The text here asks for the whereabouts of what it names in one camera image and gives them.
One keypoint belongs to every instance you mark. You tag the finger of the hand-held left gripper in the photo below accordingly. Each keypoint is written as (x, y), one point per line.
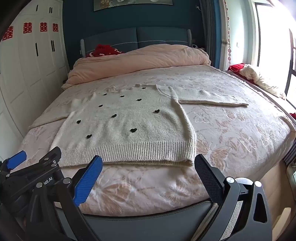
(16, 160)
(49, 157)

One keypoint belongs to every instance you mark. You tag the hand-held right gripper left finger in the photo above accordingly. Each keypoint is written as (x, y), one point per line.
(89, 183)

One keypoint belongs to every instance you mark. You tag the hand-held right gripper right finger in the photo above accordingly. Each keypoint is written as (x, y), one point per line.
(208, 179)

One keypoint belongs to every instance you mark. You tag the cream knit sweater black hearts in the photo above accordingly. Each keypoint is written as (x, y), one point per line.
(129, 125)

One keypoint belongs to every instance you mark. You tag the white fleece trouser leg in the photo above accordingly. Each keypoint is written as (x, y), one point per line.
(242, 180)

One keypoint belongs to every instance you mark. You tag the pink butterfly bedspread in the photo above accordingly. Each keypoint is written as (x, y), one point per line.
(231, 129)

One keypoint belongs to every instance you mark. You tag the white wardrobe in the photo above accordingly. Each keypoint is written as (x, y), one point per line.
(27, 69)

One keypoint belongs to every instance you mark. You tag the crumpled cream blanket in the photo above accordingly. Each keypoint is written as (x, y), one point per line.
(261, 80)

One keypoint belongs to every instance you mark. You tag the red cushion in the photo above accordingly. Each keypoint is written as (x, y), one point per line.
(235, 68)

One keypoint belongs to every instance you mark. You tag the red cloth with white trim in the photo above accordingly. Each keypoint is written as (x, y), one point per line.
(104, 51)

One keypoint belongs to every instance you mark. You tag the red paper door decoration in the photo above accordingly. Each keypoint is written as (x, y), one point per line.
(55, 27)
(8, 33)
(43, 26)
(27, 27)

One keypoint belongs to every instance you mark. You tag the pink duvet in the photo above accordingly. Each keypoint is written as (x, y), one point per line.
(138, 62)

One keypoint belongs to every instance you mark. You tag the hanging red bead garland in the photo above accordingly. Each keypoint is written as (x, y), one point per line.
(229, 34)

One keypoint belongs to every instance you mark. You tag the window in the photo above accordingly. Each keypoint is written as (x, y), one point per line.
(275, 46)

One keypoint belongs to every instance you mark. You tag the grey blue curtain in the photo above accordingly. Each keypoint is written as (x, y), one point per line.
(208, 30)

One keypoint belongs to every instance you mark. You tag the blue padded headboard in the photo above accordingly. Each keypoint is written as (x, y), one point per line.
(150, 38)

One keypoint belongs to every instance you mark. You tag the framed wall picture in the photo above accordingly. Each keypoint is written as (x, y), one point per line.
(133, 4)

